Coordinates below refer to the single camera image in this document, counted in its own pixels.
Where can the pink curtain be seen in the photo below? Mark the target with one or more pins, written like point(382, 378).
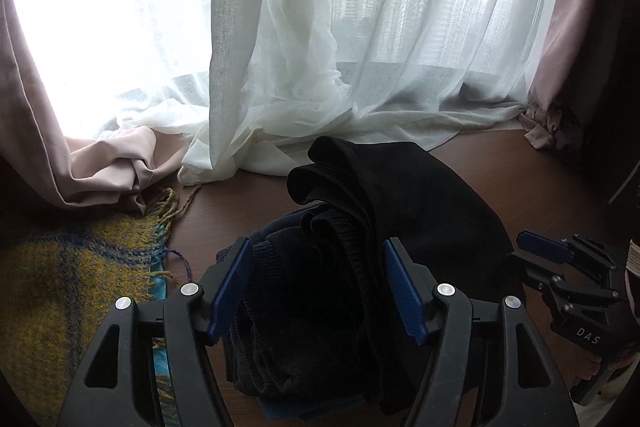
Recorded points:
point(555, 57)
point(100, 167)

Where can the black pants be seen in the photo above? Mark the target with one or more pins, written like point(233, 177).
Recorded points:
point(425, 207)

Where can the person's right hand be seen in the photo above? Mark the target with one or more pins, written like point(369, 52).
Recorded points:
point(595, 369)

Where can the navy garment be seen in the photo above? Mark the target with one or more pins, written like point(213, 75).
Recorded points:
point(300, 307)

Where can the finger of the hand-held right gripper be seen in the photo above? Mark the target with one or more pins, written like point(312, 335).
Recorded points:
point(530, 269)
point(542, 247)

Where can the white sheer curtain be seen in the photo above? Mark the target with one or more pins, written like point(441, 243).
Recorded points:
point(275, 57)

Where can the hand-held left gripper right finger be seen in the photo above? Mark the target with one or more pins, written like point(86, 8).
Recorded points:
point(405, 292)

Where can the yellow plaid fringed blanket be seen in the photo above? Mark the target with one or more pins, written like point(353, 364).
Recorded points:
point(50, 282)

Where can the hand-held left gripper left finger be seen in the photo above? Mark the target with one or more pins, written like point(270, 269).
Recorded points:
point(230, 287)

